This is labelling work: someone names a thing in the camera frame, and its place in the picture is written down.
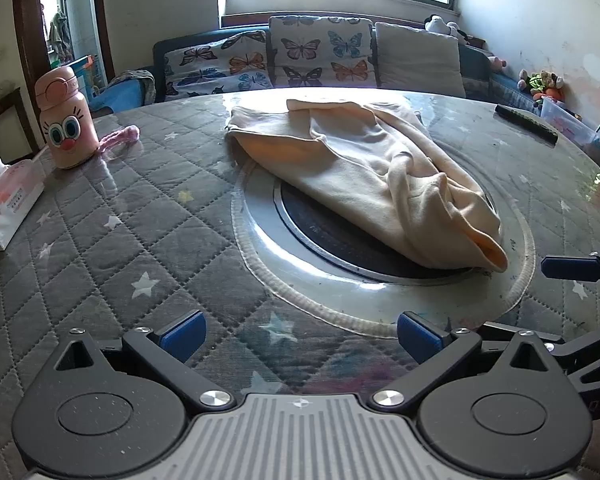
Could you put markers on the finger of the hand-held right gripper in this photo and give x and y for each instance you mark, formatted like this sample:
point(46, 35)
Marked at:
point(570, 267)
point(587, 355)

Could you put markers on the black remote control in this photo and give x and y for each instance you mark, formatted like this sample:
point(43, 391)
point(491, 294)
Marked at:
point(527, 124)

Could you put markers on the round glass turntable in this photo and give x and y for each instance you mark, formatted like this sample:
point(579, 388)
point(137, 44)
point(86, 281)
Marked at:
point(300, 285)

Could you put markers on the wide butterfly print cushion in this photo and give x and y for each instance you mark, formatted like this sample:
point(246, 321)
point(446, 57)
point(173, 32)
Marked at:
point(215, 67)

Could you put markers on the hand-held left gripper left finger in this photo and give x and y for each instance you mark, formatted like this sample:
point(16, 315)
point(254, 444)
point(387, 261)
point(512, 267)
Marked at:
point(182, 337)

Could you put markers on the brown plush toy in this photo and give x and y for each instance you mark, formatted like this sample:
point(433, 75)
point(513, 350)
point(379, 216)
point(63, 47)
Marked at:
point(552, 80)

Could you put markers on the cream sweatshirt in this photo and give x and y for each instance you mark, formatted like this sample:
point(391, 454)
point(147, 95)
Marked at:
point(380, 170)

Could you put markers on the pink plush toy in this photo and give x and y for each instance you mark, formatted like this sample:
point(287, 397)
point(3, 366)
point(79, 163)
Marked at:
point(497, 62)

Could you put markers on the blue chair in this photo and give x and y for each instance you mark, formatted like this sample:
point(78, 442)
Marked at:
point(122, 95)

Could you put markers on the green plush toy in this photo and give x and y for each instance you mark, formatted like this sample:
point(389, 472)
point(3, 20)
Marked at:
point(536, 83)

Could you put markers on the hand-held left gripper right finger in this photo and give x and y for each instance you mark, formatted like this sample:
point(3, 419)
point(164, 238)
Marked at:
point(419, 337)

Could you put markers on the pink cartoon face bottle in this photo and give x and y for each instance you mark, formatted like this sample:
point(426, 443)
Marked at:
point(67, 125)

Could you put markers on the brown wooden door frame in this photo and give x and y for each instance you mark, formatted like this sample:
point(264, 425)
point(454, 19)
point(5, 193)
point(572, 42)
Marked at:
point(27, 35)

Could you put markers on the quilted grey star table cover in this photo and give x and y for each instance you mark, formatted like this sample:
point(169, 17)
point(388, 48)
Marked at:
point(130, 220)

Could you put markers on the plain white cushion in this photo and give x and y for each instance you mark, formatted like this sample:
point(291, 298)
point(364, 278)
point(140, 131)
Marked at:
point(417, 57)

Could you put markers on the white tissue box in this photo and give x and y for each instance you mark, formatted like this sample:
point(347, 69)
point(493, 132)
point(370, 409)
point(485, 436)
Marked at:
point(7, 195)

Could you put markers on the white and black plush toy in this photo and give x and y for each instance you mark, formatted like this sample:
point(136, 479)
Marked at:
point(437, 25)

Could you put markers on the clear plastic storage box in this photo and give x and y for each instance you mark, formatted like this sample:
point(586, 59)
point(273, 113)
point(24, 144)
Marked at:
point(572, 122)

